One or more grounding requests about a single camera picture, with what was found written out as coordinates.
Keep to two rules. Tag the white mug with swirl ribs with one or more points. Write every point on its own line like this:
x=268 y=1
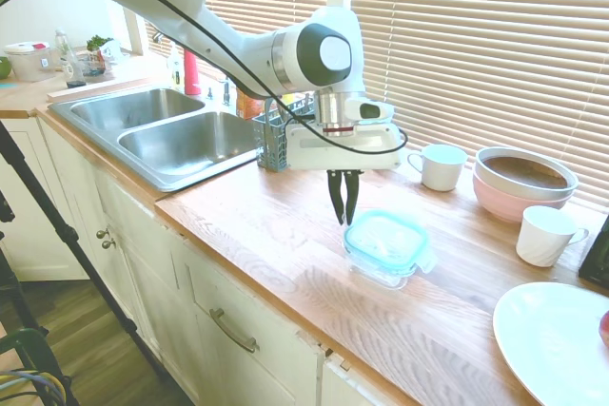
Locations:
x=542 y=239

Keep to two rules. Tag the small dark sink knob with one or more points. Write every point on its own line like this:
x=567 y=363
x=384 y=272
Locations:
x=210 y=93

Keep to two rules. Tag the clear lid with teal seal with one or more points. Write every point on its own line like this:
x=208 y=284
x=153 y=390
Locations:
x=385 y=239

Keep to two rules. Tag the grey plastic cutlery basket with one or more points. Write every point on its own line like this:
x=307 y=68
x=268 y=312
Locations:
x=271 y=149

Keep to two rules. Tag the orange cardboard box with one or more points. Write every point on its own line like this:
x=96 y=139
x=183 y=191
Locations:
x=247 y=109

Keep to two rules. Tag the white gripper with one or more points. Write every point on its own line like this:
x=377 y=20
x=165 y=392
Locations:
x=342 y=154

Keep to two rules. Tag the clear dish soap bottle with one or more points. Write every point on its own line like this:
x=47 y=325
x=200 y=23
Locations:
x=176 y=71

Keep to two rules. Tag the green leafy plant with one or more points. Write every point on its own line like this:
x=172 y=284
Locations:
x=97 y=41

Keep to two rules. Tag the clear bottle with blue liquid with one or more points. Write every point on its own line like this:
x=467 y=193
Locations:
x=71 y=68

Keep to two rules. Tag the pink bottle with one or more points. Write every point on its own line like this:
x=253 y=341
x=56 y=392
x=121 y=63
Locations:
x=192 y=78

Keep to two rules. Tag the green metal clamp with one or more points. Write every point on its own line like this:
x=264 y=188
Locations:
x=28 y=344

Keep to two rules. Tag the square clear glass food container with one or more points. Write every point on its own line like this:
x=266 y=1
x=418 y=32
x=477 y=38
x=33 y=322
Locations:
x=380 y=277

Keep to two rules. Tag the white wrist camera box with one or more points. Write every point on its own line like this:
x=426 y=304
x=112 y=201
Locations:
x=376 y=111

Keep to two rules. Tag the black camera tripod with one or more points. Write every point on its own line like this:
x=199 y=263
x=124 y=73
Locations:
x=62 y=230

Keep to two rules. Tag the stainless steel double sink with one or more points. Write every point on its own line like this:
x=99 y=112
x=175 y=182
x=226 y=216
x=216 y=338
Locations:
x=166 y=149

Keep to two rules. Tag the grey bowl with brown inside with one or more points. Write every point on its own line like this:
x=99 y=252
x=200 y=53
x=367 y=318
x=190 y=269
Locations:
x=523 y=170

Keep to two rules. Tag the green round fruit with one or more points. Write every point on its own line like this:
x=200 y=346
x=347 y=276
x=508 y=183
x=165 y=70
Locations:
x=4 y=68

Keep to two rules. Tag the plain white mug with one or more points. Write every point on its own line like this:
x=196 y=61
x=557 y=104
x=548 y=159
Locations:
x=442 y=170

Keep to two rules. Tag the plastic tub with white lid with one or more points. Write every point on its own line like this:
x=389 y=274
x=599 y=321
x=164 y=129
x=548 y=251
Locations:
x=28 y=66

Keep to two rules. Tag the white dinner plate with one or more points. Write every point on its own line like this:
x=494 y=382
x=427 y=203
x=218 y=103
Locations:
x=552 y=344

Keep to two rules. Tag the round metal cabinet knob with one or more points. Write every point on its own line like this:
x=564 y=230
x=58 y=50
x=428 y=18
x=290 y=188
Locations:
x=109 y=243
x=102 y=234

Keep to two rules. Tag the dark sink soap dispenser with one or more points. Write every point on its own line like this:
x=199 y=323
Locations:
x=226 y=96

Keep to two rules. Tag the pink bowl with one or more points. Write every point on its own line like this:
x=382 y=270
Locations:
x=504 y=204

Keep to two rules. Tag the white paper package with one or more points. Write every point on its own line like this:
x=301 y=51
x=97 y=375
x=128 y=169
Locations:
x=111 y=52

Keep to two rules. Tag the red apple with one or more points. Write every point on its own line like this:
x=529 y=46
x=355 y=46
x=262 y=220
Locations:
x=605 y=327

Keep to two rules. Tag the cream kitchen base cabinets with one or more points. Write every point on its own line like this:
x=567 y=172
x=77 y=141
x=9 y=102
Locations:
x=157 y=282

